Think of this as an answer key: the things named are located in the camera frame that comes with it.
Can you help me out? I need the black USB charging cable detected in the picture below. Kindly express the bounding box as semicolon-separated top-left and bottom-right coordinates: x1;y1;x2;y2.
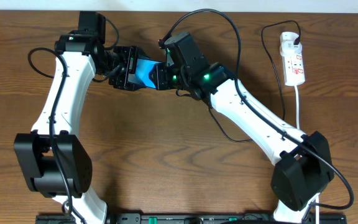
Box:
208;20;301;143

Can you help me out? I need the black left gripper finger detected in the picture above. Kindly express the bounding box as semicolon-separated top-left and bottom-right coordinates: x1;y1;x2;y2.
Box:
126;73;147;91
134;46;150;59

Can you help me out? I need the white USB charger plug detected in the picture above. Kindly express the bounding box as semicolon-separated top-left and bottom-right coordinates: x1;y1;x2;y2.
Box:
280;38;303;57

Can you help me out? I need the white power strip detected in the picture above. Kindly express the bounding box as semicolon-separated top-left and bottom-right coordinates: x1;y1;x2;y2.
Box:
279;31;306;87

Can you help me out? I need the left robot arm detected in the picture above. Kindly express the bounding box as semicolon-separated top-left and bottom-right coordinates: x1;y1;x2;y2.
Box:
14;11;156;223

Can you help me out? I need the blue Samsung Galaxy smartphone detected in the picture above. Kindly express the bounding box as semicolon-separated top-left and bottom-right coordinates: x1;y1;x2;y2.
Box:
134;58;159;88

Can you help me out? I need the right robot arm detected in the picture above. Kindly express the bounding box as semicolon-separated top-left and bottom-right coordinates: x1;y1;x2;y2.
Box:
149;32;334;223

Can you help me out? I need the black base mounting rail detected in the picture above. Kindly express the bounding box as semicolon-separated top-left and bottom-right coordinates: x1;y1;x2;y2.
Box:
35;213;347;224

